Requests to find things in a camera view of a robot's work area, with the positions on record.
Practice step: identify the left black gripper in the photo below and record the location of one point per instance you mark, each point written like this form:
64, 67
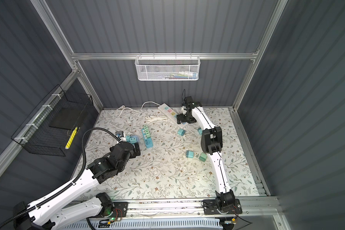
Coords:
133, 154

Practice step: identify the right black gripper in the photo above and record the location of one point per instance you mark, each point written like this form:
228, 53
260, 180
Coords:
183, 119

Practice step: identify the white long power strip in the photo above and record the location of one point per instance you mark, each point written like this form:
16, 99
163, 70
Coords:
171, 115

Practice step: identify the lavender square power socket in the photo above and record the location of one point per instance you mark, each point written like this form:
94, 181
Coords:
134, 136

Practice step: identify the teal power strip with USB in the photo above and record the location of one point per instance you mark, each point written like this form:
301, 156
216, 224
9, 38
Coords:
148, 141

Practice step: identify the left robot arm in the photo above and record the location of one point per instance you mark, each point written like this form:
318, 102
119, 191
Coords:
52, 212

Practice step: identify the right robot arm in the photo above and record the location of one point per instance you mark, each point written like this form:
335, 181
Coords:
211, 144

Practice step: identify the pens in white basket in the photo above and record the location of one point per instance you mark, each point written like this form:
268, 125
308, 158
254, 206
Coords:
185, 75

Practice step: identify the yellow marker in basket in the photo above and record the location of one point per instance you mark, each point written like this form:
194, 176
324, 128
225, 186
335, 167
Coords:
71, 138

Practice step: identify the black pad in basket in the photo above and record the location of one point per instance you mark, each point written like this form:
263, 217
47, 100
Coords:
68, 119

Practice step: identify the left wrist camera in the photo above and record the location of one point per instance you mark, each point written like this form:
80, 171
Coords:
120, 135

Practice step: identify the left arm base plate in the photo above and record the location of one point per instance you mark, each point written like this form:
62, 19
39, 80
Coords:
114, 210

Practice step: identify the white wire wall basket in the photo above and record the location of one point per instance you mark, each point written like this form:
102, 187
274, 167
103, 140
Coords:
148, 69

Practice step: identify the black wire side basket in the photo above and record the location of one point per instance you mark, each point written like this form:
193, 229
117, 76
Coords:
52, 130

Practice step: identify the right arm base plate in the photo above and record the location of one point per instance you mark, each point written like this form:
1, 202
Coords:
212, 207

